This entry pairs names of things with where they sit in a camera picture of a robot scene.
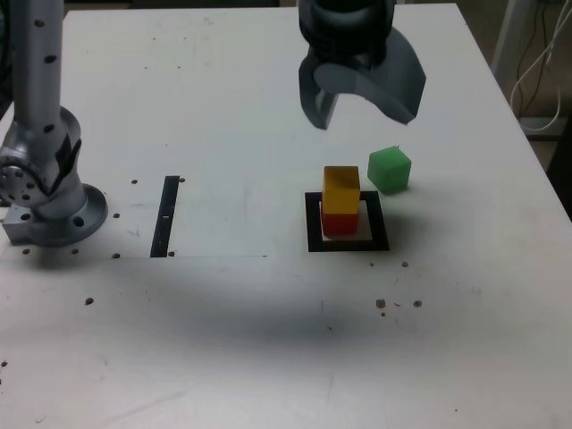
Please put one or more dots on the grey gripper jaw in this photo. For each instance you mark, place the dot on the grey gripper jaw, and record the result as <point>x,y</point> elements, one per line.
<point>397,85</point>
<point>313,105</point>

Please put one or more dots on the green cube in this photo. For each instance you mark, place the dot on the green cube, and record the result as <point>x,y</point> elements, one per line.
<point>388,172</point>

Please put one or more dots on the yellow cube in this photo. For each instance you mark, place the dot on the yellow cube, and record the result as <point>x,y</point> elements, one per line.
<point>340,192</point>

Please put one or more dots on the red cube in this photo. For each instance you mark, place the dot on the red cube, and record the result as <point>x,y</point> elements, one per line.
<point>339,225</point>

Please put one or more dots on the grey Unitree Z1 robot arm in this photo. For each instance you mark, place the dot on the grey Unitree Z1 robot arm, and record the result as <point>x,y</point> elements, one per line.
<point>36,89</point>

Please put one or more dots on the black tape square outline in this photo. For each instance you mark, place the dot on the black tape square outline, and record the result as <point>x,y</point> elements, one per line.
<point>313,223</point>

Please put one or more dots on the beige box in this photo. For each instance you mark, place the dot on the beige box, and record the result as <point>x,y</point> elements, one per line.
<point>543,124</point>

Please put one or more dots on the black tape strip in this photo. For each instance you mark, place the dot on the black tape strip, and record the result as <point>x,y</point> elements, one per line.
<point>163,223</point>

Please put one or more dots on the white frame post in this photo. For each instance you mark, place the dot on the white frame post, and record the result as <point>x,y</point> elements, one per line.
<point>507,36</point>

